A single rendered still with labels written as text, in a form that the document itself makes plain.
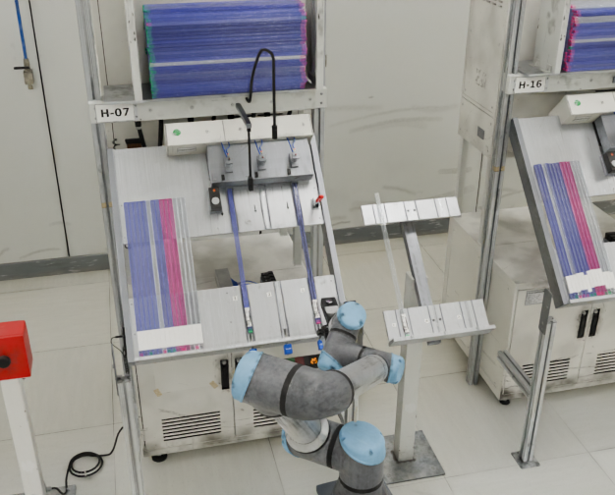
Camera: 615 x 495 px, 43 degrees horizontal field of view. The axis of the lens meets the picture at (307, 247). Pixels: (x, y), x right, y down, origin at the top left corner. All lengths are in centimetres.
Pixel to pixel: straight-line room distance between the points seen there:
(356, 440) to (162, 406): 110
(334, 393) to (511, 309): 157
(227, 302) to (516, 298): 118
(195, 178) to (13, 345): 77
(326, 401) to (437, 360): 204
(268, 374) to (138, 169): 115
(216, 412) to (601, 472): 147
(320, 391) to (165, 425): 141
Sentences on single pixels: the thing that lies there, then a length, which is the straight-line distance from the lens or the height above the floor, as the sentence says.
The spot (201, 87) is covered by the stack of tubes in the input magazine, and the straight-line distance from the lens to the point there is 256.
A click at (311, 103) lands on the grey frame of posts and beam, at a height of 133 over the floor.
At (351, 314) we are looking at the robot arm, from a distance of 205.
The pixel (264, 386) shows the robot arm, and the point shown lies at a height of 109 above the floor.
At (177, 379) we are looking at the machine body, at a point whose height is 40.
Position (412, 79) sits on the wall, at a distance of 440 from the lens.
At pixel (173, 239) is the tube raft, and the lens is 253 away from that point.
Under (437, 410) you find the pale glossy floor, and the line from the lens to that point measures 338.
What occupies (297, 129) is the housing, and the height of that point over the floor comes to 126.
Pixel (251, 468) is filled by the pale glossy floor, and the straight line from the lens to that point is 308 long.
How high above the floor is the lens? 211
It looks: 27 degrees down
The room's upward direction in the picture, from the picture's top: straight up
